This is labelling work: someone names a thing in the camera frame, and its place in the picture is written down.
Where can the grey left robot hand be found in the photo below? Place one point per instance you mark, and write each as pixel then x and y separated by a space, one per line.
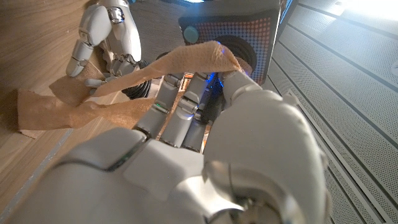
pixel 105 40

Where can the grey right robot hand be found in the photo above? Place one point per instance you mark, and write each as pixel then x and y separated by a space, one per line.
pixel 217 171

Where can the black joystick-shaped speaker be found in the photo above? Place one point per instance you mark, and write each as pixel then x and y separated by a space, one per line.
pixel 233 31

